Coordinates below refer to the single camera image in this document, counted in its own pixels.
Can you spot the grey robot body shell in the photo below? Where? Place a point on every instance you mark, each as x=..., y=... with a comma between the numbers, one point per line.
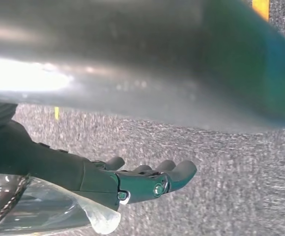
x=133, y=49

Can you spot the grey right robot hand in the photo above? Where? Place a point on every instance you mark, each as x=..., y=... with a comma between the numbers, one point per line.
x=47, y=169

